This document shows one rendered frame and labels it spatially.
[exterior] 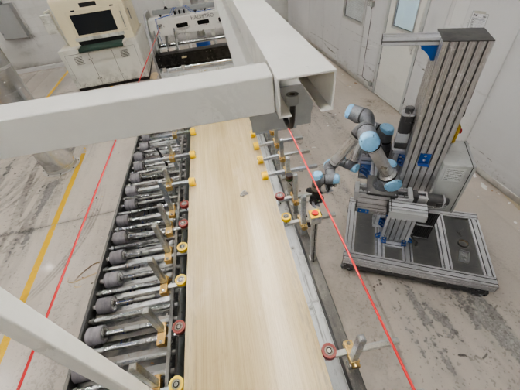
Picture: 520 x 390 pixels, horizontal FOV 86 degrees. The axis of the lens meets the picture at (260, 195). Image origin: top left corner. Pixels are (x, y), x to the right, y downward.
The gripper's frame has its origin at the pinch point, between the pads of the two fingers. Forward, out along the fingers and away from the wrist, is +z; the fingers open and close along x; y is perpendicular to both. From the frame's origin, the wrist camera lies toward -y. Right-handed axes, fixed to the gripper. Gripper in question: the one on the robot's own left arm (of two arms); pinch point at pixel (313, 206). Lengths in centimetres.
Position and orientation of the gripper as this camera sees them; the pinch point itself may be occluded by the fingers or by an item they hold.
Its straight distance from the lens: 229.2
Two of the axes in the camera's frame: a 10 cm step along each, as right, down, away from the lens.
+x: 8.7, -4.0, 3.0
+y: 4.9, 5.7, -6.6
